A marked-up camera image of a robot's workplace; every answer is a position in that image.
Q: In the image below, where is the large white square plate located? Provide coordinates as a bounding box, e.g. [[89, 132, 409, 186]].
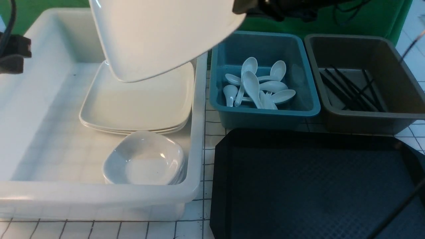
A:
[[89, 0, 246, 83]]

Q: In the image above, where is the white ceramic soup spoon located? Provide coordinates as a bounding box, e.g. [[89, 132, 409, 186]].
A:
[[241, 71, 263, 109]]

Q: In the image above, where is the bottom stacked white plate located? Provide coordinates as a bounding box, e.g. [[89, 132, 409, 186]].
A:
[[81, 120, 188, 136]]

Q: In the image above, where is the black chopstick in bin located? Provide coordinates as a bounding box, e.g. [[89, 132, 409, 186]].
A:
[[362, 69, 383, 112], [332, 65, 384, 112], [320, 73, 357, 110], [324, 68, 365, 110]]

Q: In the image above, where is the black serving tray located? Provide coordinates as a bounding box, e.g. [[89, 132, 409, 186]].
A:
[[209, 128, 425, 239]]

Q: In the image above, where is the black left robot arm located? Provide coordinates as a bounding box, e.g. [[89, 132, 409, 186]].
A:
[[0, 0, 32, 74]]

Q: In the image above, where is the white small bowl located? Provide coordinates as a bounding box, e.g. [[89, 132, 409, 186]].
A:
[[103, 168, 185, 186], [102, 134, 186, 179]]

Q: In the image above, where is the top stacked white plate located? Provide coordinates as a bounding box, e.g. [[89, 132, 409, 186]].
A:
[[79, 61, 195, 131]]

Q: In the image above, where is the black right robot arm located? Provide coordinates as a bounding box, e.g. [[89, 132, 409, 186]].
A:
[[232, 0, 370, 25]]

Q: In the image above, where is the stacked white plate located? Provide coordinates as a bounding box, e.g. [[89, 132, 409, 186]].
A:
[[79, 61, 195, 131], [81, 113, 192, 135], [81, 120, 188, 136]]

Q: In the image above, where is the white spoon centre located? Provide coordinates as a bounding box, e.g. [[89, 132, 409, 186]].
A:
[[259, 81, 289, 93]]

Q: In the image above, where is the middle stacked white plate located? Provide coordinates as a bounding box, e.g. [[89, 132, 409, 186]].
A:
[[81, 113, 192, 135]]

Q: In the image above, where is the white spoon front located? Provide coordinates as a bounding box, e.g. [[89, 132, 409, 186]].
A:
[[259, 91, 278, 110]]

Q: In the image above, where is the teal plastic bin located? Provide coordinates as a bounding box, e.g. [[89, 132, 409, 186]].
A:
[[210, 31, 321, 129]]

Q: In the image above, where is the white spoon top right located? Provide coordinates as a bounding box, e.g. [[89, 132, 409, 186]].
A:
[[269, 60, 287, 95]]

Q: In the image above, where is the black chopstick long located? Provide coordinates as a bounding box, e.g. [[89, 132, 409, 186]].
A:
[[326, 70, 367, 111]]

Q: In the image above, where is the large white plastic tub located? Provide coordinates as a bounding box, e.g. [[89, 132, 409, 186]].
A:
[[1, 8, 208, 221]]

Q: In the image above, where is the black chopstick gold tip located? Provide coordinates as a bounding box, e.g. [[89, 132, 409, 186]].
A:
[[344, 79, 376, 112]]

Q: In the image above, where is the white spoon upright left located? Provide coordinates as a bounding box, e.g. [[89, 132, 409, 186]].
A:
[[234, 56, 258, 107]]

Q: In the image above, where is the white spoon small left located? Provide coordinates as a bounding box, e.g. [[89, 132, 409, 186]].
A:
[[223, 84, 238, 107]]

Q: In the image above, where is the white spoon far left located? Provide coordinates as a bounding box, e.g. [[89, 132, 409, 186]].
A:
[[225, 73, 281, 86]]

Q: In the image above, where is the brown plastic bin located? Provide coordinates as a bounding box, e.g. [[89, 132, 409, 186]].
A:
[[304, 34, 425, 135]]

